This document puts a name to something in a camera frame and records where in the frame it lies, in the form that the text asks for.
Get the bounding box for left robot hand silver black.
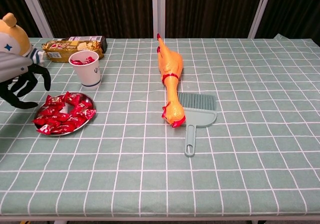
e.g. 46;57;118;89
0;50;52;110

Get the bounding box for bowl of red candies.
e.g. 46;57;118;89
33;93;97;136

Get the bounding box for white paper cup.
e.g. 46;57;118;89
68;50;102;91

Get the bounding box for yellow plush toy striped shirt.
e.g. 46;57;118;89
0;13;46;66

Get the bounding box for gold biscuit pack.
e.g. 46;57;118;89
41;40;105;63

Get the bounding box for dark bottle with label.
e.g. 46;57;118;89
67;35;108;54

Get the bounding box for orange rubber chicken toy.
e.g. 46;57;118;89
156;33;187;128

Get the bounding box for green checked tablecloth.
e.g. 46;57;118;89
0;33;320;218

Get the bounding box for green hand brush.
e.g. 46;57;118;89
177;92;217;111

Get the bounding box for white partition post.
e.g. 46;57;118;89
247;0;275;39
151;0;166;39
16;0;55;39

